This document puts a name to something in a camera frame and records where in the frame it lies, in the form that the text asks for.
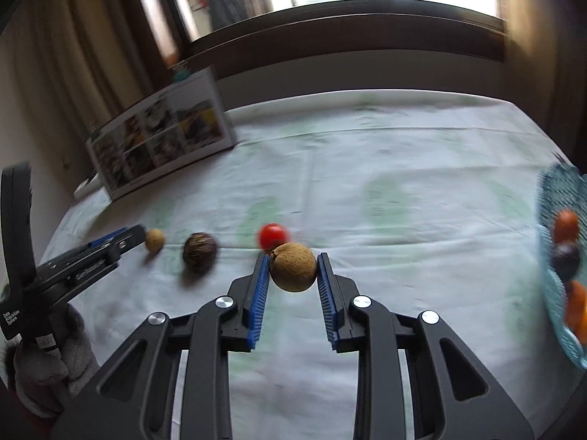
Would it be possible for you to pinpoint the person's left hand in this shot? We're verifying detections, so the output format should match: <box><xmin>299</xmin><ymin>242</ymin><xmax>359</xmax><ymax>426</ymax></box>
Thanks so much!
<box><xmin>0</xmin><ymin>303</ymin><xmax>102</xmax><ymax>418</ymax></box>

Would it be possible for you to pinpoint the dark purple wrinkled fruit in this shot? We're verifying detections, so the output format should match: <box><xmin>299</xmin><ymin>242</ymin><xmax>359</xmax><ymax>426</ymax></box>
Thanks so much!
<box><xmin>550</xmin><ymin>243</ymin><xmax>581</xmax><ymax>280</ymax></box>

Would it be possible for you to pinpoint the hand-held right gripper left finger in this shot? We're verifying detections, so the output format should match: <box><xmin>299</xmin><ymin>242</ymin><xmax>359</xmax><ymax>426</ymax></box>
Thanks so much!
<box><xmin>59</xmin><ymin>252</ymin><xmax>271</xmax><ymax>440</ymax></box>

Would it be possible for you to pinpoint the white green-print tablecloth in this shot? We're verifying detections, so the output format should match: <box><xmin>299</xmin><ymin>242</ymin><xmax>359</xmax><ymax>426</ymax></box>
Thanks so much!
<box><xmin>34</xmin><ymin>91</ymin><xmax>587</xmax><ymax>440</ymax></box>

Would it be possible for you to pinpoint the light blue lattice basket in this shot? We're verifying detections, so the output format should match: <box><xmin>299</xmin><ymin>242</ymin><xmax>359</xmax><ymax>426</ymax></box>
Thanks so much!
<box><xmin>536</xmin><ymin>162</ymin><xmax>587</xmax><ymax>372</ymax></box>

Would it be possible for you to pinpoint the beige curtain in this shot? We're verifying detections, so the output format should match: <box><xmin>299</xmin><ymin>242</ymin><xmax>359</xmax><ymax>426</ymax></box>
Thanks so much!
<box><xmin>495</xmin><ymin>0</ymin><xmax>587</xmax><ymax>166</ymax></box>
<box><xmin>57</xmin><ymin>0</ymin><xmax>159</xmax><ymax>147</ymax></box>

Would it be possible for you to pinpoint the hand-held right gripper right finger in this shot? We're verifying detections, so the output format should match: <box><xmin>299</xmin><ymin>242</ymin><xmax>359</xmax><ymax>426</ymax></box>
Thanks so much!
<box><xmin>316</xmin><ymin>252</ymin><xmax>535</xmax><ymax>440</ymax></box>

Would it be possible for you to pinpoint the small mandarin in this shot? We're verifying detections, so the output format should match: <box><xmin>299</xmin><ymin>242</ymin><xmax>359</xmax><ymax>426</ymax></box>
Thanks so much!
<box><xmin>553</xmin><ymin>210</ymin><xmax>580</xmax><ymax>243</ymax></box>

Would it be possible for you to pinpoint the small red tomato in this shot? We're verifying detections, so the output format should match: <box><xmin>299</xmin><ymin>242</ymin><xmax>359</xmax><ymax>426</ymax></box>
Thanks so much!
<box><xmin>258</xmin><ymin>223</ymin><xmax>289</xmax><ymax>249</ymax></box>

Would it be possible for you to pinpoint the large smooth orange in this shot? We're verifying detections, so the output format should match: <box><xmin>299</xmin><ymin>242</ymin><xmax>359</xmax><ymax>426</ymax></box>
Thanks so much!
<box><xmin>564</xmin><ymin>279</ymin><xmax>587</xmax><ymax>337</ymax></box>

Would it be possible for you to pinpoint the photo collage board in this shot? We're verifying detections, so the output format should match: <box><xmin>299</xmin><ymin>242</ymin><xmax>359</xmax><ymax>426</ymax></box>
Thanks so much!
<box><xmin>85</xmin><ymin>65</ymin><xmax>238</xmax><ymax>201</ymax></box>

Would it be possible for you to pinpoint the dark brown wrinkled fruit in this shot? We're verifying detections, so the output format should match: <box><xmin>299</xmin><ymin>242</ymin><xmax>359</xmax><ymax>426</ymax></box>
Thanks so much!
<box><xmin>182</xmin><ymin>233</ymin><xmax>218</xmax><ymax>275</ymax></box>

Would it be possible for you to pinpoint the round brown-green fruit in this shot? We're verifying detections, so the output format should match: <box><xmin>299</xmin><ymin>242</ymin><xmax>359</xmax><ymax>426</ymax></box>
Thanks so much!
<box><xmin>269</xmin><ymin>242</ymin><xmax>318</xmax><ymax>293</ymax></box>

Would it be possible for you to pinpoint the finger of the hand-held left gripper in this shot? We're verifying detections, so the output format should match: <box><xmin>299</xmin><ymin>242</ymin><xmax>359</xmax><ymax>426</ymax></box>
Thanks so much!
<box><xmin>85</xmin><ymin>227</ymin><xmax>129</xmax><ymax>250</ymax></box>
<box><xmin>69</xmin><ymin>224</ymin><xmax>146</xmax><ymax>269</ymax></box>

